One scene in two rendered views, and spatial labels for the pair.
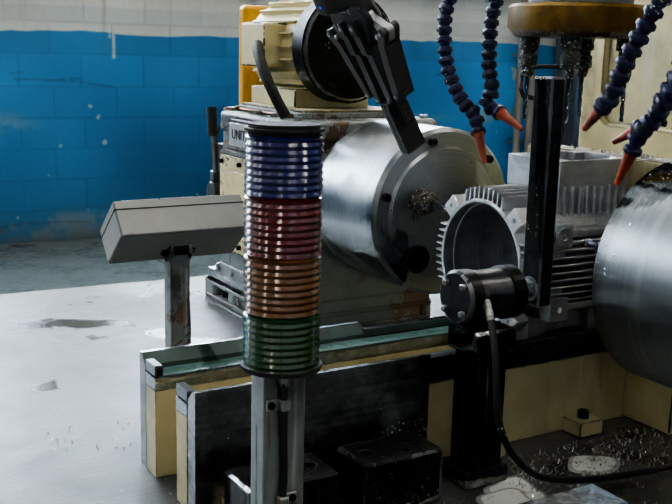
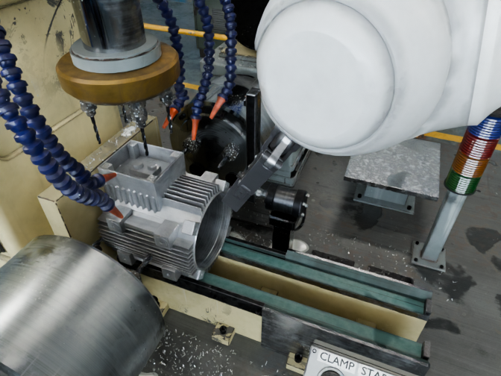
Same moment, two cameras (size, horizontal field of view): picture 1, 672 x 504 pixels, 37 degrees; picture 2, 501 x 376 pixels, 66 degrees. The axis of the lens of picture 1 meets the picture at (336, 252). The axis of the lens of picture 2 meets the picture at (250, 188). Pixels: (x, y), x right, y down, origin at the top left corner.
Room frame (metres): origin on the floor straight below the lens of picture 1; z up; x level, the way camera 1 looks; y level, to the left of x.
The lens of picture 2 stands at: (1.49, 0.28, 1.55)
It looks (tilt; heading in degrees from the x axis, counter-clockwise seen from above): 39 degrees down; 233
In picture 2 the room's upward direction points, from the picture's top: straight up
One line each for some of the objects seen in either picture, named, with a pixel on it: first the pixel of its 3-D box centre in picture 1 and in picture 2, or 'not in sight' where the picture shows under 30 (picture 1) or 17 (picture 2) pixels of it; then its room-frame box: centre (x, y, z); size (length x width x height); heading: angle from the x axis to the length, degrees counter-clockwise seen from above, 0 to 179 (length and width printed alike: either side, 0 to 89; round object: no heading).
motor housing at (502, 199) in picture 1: (539, 255); (169, 216); (1.28, -0.27, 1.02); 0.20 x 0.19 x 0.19; 120
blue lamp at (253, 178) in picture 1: (284, 164); (488, 121); (0.75, 0.04, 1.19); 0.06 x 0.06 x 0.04
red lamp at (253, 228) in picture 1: (283, 223); (479, 141); (0.75, 0.04, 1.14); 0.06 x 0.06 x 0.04
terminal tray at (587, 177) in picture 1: (567, 182); (145, 175); (1.30, -0.30, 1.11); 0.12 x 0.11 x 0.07; 120
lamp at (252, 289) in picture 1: (282, 281); (470, 160); (0.75, 0.04, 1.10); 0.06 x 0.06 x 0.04
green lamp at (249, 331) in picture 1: (281, 338); (463, 177); (0.75, 0.04, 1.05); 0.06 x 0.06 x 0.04
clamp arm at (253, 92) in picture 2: (541, 193); (253, 150); (1.10, -0.23, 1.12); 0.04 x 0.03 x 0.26; 121
